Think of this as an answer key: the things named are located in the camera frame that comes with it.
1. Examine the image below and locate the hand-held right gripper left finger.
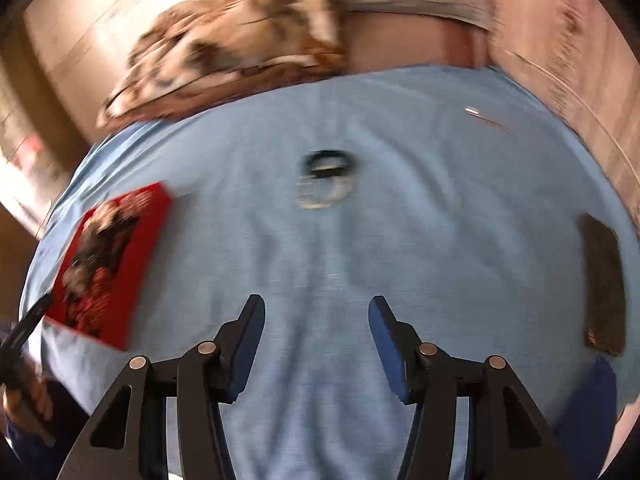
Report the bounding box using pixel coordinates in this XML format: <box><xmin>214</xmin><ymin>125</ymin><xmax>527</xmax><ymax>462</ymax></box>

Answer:
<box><xmin>56</xmin><ymin>294</ymin><xmax>267</xmax><ymax>480</ymax></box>

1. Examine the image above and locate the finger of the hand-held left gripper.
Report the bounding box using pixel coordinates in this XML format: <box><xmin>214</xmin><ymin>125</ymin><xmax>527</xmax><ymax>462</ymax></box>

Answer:
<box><xmin>7</xmin><ymin>292</ymin><xmax>56</xmax><ymax>356</ymax></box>

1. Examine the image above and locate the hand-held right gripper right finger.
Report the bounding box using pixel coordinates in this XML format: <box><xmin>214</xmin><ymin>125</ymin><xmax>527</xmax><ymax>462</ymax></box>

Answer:
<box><xmin>368</xmin><ymin>296</ymin><xmax>574</xmax><ymax>480</ymax></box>

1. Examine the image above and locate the black studded scrunchie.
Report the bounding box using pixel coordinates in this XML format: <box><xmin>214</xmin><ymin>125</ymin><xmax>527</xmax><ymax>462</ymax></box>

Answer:
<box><xmin>75</xmin><ymin>200</ymin><xmax>143</xmax><ymax>281</ymax></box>

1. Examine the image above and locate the red box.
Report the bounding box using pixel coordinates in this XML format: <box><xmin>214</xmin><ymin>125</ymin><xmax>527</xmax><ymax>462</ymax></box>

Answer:
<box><xmin>45</xmin><ymin>182</ymin><xmax>174</xmax><ymax>352</ymax></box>

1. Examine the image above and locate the person's left hand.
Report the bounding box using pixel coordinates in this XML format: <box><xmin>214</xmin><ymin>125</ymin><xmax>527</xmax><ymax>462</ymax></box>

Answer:
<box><xmin>2</xmin><ymin>360</ymin><xmax>54</xmax><ymax>433</ymax></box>

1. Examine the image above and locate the black smartphone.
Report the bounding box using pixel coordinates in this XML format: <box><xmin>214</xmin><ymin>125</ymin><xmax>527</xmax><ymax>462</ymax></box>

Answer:
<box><xmin>577</xmin><ymin>212</ymin><xmax>629</xmax><ymax>357</ymax></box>

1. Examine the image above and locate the pink bed sheet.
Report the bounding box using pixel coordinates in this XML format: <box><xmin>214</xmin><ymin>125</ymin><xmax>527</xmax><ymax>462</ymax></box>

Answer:
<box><xmin>345</xmin><ymin>9</ymin><xmax>492</xmax><ymax>75</ymax></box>

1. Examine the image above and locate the leaf print quilt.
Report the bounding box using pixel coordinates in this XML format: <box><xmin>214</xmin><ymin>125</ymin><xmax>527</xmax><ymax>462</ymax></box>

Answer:
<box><xmin>95</xmin><ymin>0</ymin><xmax>352</xmax><ymax>129</ymax></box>

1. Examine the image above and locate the striped floral cushion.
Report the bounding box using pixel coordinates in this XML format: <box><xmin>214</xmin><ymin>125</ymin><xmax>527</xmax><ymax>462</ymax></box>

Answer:
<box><xmin>470</xmin><ymin>0</ymin><xmax>640</xmax><ymax>228</ymax></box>

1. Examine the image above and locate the gold chain pendant necklace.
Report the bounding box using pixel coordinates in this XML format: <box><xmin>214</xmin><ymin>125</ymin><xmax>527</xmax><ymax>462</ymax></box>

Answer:
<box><xmin>462</xmin><ymin>104</ymin><xmax>517</xmax><ymax>137</ymax></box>

